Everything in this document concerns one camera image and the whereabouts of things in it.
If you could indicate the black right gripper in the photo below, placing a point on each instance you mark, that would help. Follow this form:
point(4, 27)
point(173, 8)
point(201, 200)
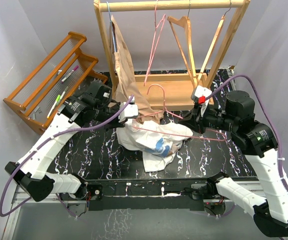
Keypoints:
point(191, 120)

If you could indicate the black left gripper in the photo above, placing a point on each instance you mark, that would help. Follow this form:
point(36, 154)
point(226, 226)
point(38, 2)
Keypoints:
point(115, 124)

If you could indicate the pink wire hanger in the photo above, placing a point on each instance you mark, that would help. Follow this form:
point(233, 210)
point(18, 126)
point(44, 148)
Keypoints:
point(158, 27)
point(164, 109)

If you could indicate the beige t shirt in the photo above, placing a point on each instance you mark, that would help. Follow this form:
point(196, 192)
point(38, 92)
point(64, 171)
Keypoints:
point(126, 80)

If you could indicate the white t shirt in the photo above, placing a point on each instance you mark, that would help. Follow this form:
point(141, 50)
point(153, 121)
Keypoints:
point(158, 150)

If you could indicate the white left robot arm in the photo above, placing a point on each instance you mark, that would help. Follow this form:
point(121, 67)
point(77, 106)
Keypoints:
point(93, 109)

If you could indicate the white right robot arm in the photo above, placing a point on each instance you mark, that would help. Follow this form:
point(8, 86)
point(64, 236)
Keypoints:
point(259, 146)

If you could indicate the light wooden hanger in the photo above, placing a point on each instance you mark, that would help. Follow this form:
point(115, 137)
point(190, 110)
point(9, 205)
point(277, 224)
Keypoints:
point(213, 42)

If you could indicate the wooden clothes rack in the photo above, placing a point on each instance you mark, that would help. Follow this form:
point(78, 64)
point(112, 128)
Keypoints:
point(177, 86)

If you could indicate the green capped marker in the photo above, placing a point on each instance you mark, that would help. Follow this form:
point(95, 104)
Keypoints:
point(56, 101)

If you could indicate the white green marker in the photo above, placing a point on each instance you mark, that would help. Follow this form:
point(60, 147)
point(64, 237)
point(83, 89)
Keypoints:
point(52, 109)

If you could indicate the purple capped marker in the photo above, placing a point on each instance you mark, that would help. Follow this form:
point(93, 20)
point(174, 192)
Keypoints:
point(67, 75)

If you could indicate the orange wooden shelf rack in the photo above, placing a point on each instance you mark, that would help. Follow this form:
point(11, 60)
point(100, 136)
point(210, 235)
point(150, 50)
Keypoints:
point(33, 98)

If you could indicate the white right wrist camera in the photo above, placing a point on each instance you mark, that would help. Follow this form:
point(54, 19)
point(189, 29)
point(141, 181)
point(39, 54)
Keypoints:
point(199, 96)

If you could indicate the blue wire hanger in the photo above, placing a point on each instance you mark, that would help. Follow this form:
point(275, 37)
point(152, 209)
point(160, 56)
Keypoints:
point(112, 29)

